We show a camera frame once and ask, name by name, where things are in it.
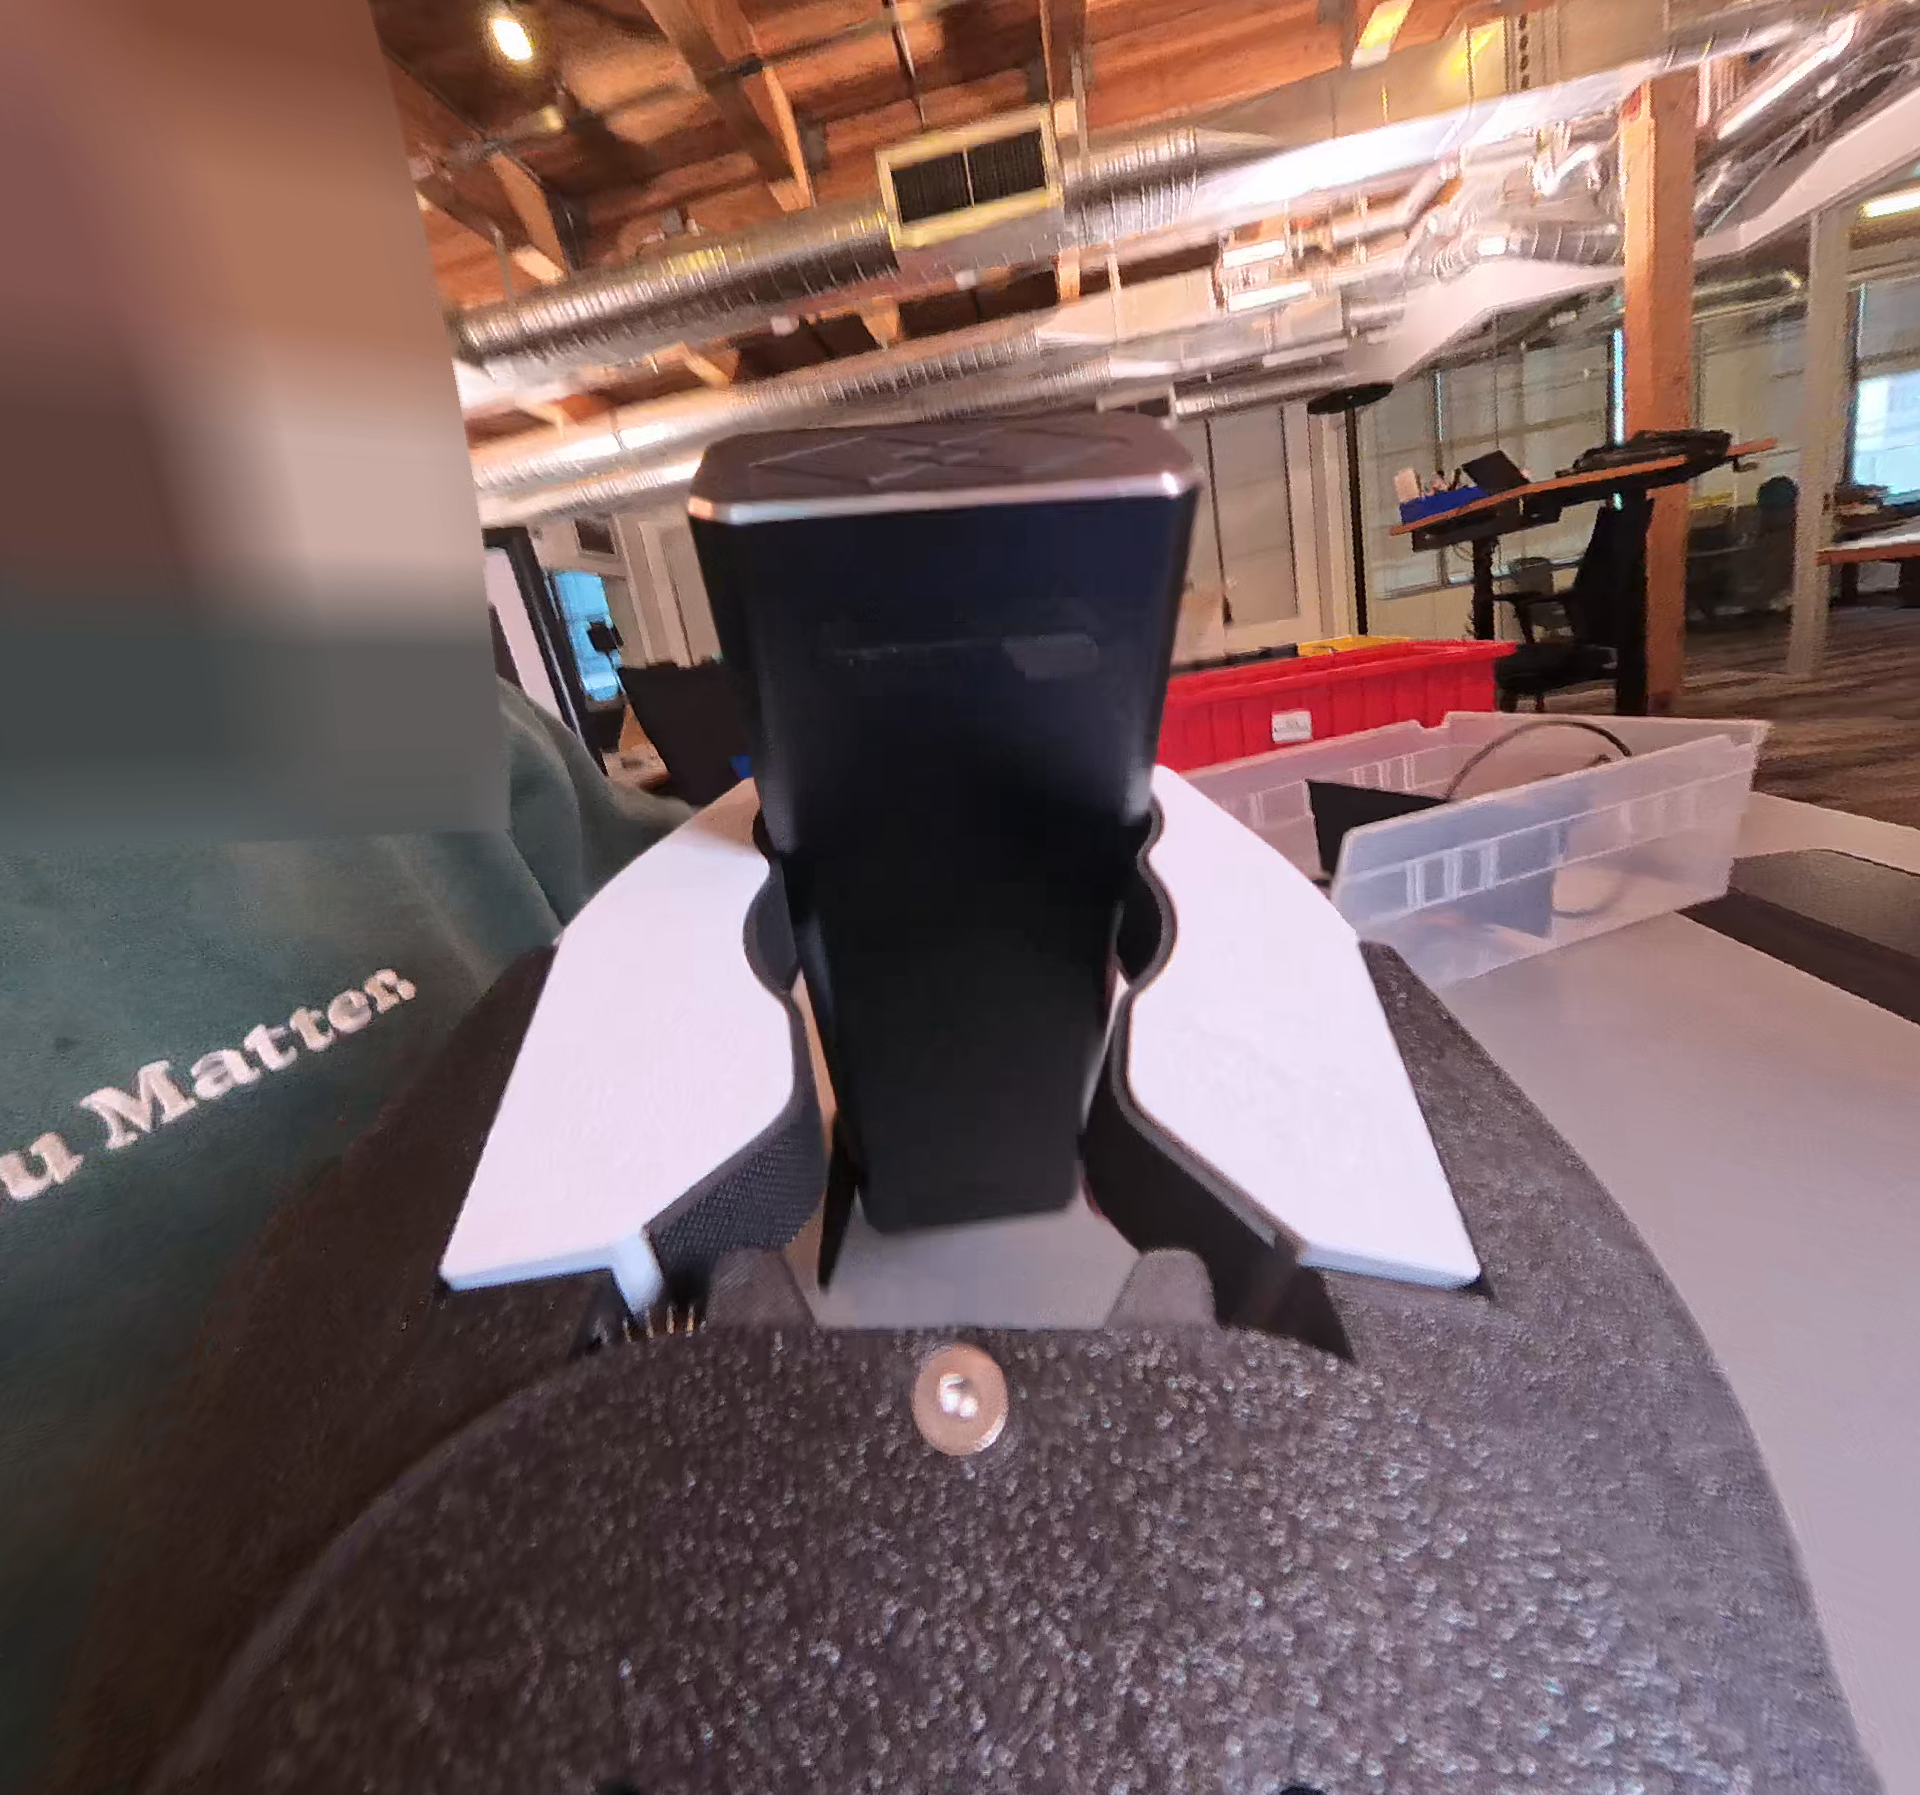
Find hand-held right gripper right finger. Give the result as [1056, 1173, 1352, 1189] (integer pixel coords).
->
[1089, 767, 1485, 1296]

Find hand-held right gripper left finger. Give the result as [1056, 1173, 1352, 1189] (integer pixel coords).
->
[440, 773, 829, 1296]

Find clear plastic bin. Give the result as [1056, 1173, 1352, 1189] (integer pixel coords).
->
[1185, 710, 1772, 989]

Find black multi-port usb hub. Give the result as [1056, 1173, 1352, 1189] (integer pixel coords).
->
[684, 412, 1204, 1236]

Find black flat box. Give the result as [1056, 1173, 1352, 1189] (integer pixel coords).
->
[1309, 773, 1456, 870]

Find black folded panels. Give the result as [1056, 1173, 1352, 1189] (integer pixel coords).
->
[615, 654, 751, 810]

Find red storage bin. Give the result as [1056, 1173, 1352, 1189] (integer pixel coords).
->
[1162, 633, 1520, 773]

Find black office chair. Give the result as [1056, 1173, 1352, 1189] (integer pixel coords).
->
[1497, 505, 1649, 715]

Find wooden top standing desk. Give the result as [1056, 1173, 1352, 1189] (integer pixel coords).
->
[1387, 431, 1781, 715]

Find black floor lamp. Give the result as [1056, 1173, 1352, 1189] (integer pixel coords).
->
[1309, 382, 1396, 637]

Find silver ceiling ducts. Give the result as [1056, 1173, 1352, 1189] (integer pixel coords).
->
[450, 0, 1920, 528]

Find ceiling air vent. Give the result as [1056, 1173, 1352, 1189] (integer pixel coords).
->
[874, 111, 1062, 246]

